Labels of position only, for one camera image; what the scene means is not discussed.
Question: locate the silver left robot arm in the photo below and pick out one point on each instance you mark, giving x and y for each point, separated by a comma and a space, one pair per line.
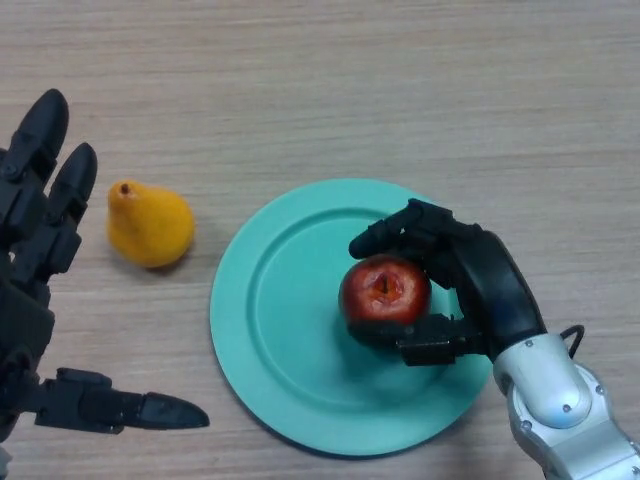
4, 462

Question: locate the red apple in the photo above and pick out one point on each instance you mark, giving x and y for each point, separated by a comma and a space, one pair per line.
385, 292

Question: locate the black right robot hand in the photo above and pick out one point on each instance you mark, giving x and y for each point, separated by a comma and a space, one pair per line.
480, 280

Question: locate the yellow pear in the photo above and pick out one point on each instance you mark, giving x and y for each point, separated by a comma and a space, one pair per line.
150, 227

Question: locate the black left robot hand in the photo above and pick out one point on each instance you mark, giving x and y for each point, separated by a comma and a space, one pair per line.
27, 240

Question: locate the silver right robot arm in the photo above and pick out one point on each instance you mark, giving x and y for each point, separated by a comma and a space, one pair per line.
560, 410

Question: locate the green round plate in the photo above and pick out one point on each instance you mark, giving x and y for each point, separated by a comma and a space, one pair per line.
285, 320

